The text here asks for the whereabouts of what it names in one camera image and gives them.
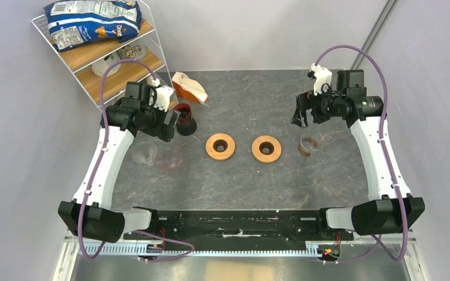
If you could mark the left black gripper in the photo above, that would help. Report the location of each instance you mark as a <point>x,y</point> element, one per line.
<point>169,129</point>

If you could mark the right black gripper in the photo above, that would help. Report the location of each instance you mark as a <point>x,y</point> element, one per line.
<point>307,100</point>

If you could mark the orange white filter box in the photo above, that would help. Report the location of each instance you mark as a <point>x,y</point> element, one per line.
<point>188,88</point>

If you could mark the wooden ring stand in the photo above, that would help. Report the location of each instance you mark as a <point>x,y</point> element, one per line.
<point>220,146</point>
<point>266,149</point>

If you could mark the clear glass dripper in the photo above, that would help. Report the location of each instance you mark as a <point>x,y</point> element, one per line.
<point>144,152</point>

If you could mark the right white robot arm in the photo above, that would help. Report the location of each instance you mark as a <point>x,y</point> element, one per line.
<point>391,208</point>

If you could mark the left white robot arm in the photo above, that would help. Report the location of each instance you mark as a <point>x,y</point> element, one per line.
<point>89,213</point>

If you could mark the red black dripper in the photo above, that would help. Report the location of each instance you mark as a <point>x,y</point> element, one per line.
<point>186,124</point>

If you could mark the white plastic jug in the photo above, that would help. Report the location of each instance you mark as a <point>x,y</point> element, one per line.
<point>100,66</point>

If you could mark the blue Doritos chip bag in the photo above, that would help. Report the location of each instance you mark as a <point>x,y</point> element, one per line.
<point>74,23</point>

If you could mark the white wire wooden shelf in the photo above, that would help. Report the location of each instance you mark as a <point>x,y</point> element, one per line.
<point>111,86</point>

